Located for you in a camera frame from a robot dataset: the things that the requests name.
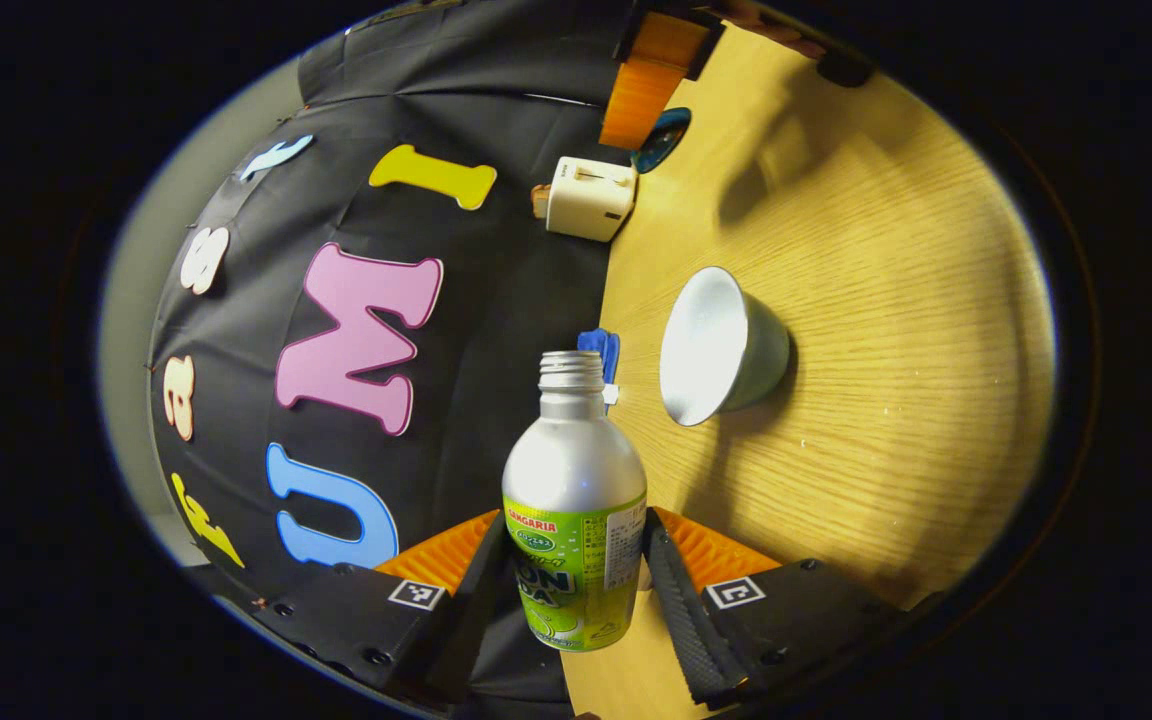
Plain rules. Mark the cream toaster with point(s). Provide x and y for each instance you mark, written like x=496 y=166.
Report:
x=591 y=200

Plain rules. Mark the blue folded towel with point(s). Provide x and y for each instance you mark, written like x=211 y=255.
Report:
x=604 y=350

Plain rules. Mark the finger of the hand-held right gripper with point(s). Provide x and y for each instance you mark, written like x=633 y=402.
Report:
x=651 y=70

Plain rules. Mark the silver green water bottle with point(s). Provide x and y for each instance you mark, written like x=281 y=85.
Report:
x=571 y=480

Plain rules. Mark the black backdrop cloth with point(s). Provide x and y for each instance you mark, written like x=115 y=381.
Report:
x=496 y=280

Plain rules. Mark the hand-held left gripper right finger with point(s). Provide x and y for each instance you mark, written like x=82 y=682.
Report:
x=676 y=610

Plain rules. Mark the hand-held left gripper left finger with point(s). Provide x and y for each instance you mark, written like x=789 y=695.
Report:
x=481 y=600

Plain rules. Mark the blue teacup lid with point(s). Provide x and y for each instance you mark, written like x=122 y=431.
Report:
x=671 y=135

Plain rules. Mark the white teacup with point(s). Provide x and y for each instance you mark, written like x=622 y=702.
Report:
x=706 y=350

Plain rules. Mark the bread slice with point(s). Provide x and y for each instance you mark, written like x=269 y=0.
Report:
x=541 y=200

